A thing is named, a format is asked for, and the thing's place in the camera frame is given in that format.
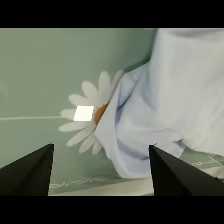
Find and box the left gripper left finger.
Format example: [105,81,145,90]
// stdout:
[0,143,55,197]

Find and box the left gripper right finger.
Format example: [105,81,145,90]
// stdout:
[148,144,224,197]

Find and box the light blue shirt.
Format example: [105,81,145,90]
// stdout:
[94,28,224,179]

